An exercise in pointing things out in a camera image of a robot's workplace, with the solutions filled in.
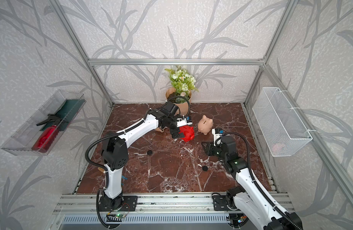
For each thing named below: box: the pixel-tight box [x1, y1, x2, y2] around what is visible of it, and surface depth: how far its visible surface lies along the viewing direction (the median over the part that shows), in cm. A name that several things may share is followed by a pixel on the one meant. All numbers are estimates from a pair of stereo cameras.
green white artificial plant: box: [164, 65, 200, 104], surface depth 98 cm
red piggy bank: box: [178, 125, 196, 143], surface depth 95 cm
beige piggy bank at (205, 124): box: [197, 114, 214, 136], surface depth 99 cm
